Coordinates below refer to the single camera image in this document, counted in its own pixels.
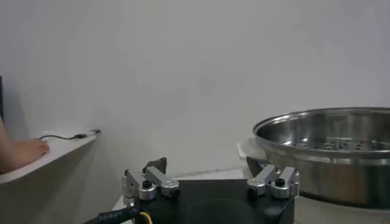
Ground steel steamer basket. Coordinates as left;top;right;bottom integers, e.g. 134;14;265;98
252;107;390;209

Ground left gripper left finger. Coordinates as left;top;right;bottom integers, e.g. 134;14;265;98
121;156;181;208

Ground person bare forearm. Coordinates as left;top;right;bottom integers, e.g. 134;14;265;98
0;117;16;175

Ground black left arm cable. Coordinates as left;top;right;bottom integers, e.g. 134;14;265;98
82;209;153;224

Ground thin black adapter cable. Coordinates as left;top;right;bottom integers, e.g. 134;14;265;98
38;129;102;142

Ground person bare hand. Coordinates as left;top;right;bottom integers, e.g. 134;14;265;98
10;138;50;171

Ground white side table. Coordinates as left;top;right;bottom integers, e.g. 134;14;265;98
0;130;101;224

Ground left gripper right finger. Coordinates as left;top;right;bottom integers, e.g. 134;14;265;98
246;156;301;201

